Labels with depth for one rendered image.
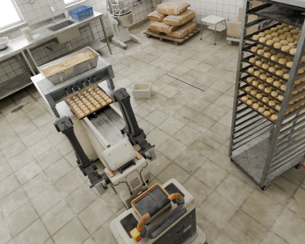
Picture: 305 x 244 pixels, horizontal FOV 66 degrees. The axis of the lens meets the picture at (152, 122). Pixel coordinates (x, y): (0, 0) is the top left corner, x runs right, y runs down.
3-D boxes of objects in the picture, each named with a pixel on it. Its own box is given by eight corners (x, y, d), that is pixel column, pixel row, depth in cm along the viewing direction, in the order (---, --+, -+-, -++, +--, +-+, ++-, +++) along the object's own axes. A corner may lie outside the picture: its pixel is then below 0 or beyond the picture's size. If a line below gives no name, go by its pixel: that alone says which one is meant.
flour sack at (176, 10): (154, 13, 537) (153, 6, 526) (165, 7, 558) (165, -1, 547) (180, 16, 497) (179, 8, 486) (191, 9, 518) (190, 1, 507)
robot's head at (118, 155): (139, 155, 161) (128, 136, 161) (113, 172, 154) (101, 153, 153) (133, 155, 175) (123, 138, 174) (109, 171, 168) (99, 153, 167)
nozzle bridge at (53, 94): (50, 107, 262) (35, 82, 240) (106, 80, 288) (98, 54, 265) (59, 122, 240) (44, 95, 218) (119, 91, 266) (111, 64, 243)
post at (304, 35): (261, 187, 231) (314, 3, 119) (259, 185, 234) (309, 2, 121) (264, 186, 232) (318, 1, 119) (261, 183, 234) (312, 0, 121)
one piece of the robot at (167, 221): (185, 210, 162) (194, 205, 142) (143, 245, 149) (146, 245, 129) (175, 197, 165) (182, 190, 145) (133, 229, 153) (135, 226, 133)
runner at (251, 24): (246, 29, 164) (247, 24, 162) (243, 28, 166) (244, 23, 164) (311, 3, 181) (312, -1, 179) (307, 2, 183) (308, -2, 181)
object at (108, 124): (99, 161, 303) (74, 108, 244) (122, 148, 316) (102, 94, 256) (127, 200, 257) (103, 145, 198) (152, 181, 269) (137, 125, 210)
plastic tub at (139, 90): (133, 98, 397) (130, 90, 386) (136, 90, 412) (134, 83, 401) (150, 98, 389) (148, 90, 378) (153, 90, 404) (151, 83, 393)
